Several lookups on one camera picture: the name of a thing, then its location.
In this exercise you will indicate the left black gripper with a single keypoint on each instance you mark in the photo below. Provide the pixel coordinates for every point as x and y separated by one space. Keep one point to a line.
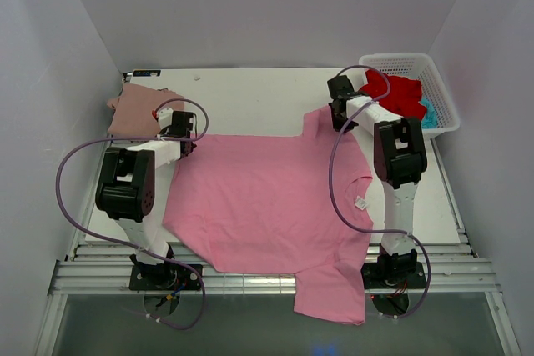
164 132

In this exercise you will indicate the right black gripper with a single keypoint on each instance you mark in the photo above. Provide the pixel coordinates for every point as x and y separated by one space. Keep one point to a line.
337 125

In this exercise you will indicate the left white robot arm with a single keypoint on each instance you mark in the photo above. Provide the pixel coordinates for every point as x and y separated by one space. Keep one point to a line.
126 189

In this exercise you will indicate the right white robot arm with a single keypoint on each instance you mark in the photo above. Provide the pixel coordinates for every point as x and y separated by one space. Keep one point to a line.
399 159

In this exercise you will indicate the folded dusty pink t shirt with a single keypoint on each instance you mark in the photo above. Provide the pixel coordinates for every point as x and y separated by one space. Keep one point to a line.
132 110

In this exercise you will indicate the red t shirt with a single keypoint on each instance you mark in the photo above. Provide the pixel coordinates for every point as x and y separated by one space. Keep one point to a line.
404 97

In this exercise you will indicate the blue label sticker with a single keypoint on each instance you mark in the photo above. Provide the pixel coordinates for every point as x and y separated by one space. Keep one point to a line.
146 73

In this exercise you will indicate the white plastic mesh basket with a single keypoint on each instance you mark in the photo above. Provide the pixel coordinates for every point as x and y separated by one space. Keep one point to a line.
420 66

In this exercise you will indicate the teal t shirt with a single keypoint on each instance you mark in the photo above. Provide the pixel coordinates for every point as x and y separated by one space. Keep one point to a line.
430 120

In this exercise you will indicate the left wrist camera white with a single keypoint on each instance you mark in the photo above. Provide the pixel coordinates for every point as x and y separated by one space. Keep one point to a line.
164 118

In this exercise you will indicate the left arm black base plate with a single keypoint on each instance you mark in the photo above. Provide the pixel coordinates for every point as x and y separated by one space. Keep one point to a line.
164 276

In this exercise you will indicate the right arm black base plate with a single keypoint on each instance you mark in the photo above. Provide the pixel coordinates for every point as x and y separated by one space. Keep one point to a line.
393 271

